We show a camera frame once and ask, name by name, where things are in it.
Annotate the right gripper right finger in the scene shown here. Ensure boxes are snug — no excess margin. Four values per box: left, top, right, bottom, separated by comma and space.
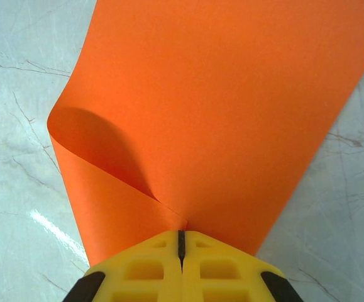
181, 230, 295, 302

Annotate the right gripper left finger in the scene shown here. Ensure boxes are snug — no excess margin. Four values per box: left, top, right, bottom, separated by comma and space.
62, 230, 183, 302

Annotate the orange paper sheet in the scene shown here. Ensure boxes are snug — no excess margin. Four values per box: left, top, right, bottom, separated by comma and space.
46, 0, 364, 265

